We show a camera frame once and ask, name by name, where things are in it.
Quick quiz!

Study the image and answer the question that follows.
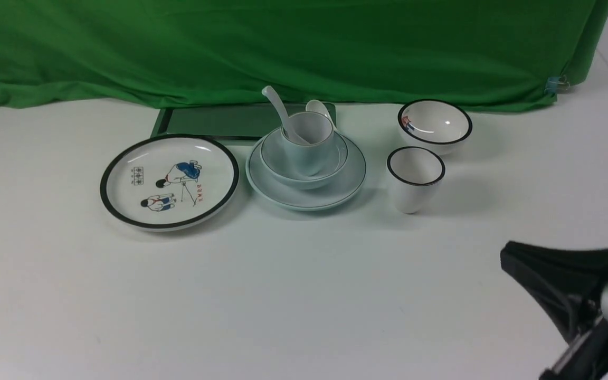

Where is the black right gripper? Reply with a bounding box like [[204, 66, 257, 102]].
[[500, 241, 608, 343]]

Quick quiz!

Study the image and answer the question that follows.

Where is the pale blue cup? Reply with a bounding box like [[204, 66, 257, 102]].
[[281, 111, 335, 176]]

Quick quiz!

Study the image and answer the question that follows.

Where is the pale blue bowl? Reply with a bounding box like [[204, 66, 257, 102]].
[[259, 128, 348, 189]]

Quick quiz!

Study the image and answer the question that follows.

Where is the white ceramic spoon front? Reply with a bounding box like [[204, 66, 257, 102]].
[[261, 85, 310, 145]]

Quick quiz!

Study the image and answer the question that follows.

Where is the white ceramic spoon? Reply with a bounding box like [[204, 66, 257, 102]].
[[306, 100, 336, 128], [261, 85, 310, 145]]

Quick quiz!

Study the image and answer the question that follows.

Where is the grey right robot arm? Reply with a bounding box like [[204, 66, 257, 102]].
[[500, 241, 608, 379]]

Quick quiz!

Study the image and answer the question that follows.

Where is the white black-rimmed cup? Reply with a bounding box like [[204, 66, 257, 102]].
[[386, 146, 446, 214]]

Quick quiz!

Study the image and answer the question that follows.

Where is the blue binder clip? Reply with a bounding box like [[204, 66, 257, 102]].
[[544, 75, 571, 96]]

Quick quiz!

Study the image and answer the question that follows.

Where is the white black-rimmed bowl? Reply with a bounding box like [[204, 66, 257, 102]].
[[396, 99, 473, 156]]

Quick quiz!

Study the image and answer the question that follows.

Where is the illustrated black-rimmed plate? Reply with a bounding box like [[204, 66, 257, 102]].
[[99, 134, 240, 232]]

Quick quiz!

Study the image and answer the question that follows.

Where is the green backdrop cloth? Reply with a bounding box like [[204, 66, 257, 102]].
[[0, 1, 608, 112]]

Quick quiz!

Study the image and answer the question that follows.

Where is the pale blue plate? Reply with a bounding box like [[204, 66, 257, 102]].
[[245, 136, 367, 212]]

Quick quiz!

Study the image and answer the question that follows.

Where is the dark green rectangular tray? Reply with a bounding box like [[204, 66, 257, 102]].
[[151, 102, 337, 146]]

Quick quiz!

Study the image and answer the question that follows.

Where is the white ceramic spoon back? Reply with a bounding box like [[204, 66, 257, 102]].
[[306, 100, 336, 128]]

